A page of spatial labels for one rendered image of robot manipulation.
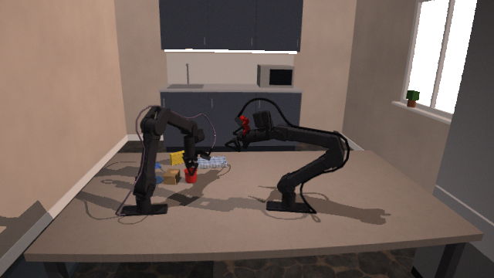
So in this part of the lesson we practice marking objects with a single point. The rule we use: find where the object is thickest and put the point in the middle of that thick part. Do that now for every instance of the red cup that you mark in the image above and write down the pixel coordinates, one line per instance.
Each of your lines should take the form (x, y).
(188, 178)

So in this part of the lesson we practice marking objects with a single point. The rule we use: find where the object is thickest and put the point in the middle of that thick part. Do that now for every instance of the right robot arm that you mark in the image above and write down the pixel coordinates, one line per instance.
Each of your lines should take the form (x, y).
(283, 132)

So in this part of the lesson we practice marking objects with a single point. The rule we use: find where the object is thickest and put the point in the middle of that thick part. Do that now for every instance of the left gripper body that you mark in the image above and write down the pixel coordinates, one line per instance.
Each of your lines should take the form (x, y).
(191, 154)

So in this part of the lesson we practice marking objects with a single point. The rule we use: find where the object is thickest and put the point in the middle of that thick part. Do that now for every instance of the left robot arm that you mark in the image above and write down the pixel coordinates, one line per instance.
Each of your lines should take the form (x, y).
(152, 130)

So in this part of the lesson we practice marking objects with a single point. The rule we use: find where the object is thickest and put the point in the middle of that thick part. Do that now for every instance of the blue and white checkered towel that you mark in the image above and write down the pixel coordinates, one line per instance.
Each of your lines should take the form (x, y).
(215, 162)

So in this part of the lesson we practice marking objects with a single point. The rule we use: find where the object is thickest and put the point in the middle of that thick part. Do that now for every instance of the yellow sponge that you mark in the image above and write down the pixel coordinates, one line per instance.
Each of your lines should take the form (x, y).
(176, 158)

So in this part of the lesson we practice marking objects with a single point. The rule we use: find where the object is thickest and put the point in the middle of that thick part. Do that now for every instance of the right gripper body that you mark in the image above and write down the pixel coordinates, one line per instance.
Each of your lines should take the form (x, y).
(247, 136)

